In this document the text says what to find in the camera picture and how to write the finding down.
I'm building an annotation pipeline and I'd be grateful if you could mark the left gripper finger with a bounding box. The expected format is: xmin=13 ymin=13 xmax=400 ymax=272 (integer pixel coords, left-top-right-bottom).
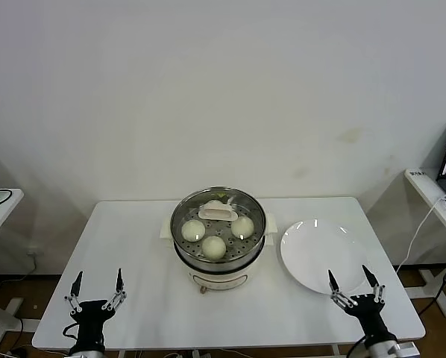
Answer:
xmin=63 ymin=271 xmax=84 ymax=316
xmin=102 ymin=268 xmax=128 ymax=311

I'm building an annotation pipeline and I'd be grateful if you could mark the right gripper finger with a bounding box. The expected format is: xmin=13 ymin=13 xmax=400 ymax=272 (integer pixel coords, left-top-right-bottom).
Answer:
xmin=327 ymin=269 xmax=359 ymax=309
xmin=361 ymin=264 xmax=387 ymax=304

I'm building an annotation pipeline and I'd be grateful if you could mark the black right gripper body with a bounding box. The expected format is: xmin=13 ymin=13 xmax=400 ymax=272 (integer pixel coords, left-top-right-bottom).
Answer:
xmin=348 ymin=292 xmax=398 ymax=345

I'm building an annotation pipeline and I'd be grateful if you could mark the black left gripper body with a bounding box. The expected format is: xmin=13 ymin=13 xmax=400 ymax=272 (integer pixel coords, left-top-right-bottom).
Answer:
xmin=69 ymin=299 xmax=116 ymax=351

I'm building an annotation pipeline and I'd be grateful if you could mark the white steamed baozi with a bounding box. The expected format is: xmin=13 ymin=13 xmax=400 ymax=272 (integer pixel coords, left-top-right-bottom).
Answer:
xmin=230 ymin=217 xmax=255 ymax=239
xmin=201 ymin=235 xmax=227 ymax=261
xmin=180 ymin=219 xmax=206 ymax=242

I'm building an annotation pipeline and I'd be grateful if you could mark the round glass lid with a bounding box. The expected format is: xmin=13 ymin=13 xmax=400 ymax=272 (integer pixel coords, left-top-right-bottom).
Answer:
xmin=170 ymin=187 xmax=267 ymax=264

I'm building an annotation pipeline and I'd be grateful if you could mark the stainless steel steamer basket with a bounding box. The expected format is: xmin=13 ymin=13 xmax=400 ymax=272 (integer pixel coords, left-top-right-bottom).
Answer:
xmin=158 ymin=186 xmax=277 ymax=265

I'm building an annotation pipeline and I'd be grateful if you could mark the white round plate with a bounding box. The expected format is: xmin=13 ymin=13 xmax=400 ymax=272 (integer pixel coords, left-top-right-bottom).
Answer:
xmin=280 ymin=219 xmax=369 ymax=295

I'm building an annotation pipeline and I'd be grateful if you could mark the cream electric cooker pot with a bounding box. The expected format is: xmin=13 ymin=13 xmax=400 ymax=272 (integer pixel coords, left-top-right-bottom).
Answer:
xmin=170 ymin=233 xmax=275 ymax=295

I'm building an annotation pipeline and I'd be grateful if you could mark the white side table with label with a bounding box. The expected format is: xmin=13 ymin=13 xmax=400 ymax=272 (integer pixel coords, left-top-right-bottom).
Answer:
xmin=403 ymin=166 xmax=446 ymax=318

